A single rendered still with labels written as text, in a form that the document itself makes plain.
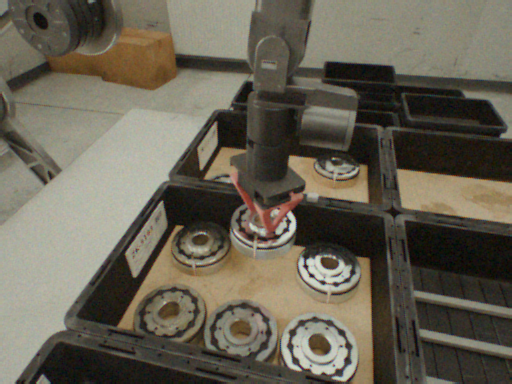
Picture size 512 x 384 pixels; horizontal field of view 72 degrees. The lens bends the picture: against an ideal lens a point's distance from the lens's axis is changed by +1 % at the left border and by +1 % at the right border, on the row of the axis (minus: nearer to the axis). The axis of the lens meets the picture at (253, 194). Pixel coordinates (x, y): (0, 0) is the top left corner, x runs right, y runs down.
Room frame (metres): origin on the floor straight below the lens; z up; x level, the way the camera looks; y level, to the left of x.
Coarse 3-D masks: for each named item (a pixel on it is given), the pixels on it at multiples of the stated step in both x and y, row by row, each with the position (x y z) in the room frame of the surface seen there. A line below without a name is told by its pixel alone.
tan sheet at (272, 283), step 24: (168, 240) 0.46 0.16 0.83; (168, 264) 0.40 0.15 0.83; (240, 264) 0.40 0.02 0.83; (264, 264) 0.40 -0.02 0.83; (288, 264) 0.40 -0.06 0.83; (360, 264) 0.40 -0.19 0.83; (144, 288) 0.35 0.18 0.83; (216, 288) 0.35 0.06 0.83; (240, 288) 0.35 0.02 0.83; (264, 288) 0.35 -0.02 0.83; (288, 288) 0.35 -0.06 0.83; (360, 288) 0.35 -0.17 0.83; (288, 312) 0.30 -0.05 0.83; (312, 312) 0.30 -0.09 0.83; (336, 312) 0.30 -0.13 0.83; (360, 312) 0.30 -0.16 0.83; (240, 336) 0.27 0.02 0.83; (360, 336) 0.27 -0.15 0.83; (360, 360) 0.23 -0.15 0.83
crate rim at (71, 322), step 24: (216, 192) 0.48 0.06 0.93; (144, 216) 0.41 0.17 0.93; (384, 216) 0.41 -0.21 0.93; (120, 240) 0.36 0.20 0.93; (96, 288) 0.28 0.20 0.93; (72, 312) 0.24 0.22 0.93; (120, 336) 0.21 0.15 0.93; (144, 336) 0.21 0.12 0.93; (216, 360) 0.18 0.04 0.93; (240, 360) 0.18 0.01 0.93; (408, 360) 0.18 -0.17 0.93
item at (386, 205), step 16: (224, 112) 0.79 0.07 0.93; (240, 112) 0.78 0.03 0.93; (208, 128) 0.71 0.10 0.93; (368, 128) 0.71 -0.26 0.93; (192, 144) 0.63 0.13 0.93; (384, 144) 0.63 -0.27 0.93; (384, 160) 0.57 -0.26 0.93; (176, 176) 0.52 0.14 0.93; (384, 176) 0.54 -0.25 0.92; (384, 192) 0.47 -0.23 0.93; (368, 208) 0.43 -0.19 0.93; (384, 208) 0.43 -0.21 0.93
